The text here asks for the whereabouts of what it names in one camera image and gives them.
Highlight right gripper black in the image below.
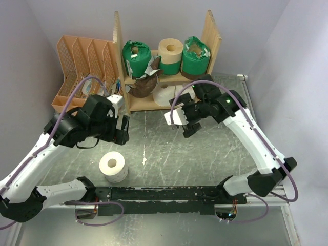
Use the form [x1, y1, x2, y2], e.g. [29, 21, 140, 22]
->
[170, 93, 210, 137]

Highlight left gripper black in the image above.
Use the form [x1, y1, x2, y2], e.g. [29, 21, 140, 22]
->
[89, 112, 130, 145]

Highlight white paper roll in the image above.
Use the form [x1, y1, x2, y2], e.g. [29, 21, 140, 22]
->
[99, 151, 128, 183]
[175, 85, 193, 98]
[153, 83, 175, 107]

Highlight green brown roll torn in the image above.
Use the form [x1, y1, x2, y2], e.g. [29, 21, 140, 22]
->
[181, 36, 211, 80]

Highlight brown green paper roll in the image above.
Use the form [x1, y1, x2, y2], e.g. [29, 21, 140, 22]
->
[126, 38, 183, 98]

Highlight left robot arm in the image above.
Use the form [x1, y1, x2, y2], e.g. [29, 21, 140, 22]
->
[1, 94, 129, 223]

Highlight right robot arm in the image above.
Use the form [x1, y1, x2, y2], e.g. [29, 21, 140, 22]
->
[165, 74, 297, 204]

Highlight wooden shelf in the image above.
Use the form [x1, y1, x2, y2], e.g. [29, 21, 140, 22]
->
[112, 10, 222, 115]

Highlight items in organizer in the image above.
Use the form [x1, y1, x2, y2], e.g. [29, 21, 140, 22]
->
[82, 76, 122, 98]

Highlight orange file organizer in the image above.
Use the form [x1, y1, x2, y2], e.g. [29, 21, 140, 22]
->
[52, 35, 123, 113]

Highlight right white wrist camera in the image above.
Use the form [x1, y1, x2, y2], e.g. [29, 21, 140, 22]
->
[164, 107, 189, 126]

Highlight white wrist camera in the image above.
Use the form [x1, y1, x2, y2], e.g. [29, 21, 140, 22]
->
[164, 107, 189, 126]
[107, 94, 124, 118]

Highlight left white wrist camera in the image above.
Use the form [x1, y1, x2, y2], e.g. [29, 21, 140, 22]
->
[107, 94, 124, 118]

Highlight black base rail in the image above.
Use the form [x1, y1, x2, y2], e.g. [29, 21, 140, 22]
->
[77, 176, 247, 215]

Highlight aluminium frame rail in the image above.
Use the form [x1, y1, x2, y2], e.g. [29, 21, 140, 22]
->
[7, 74, 300, 246]

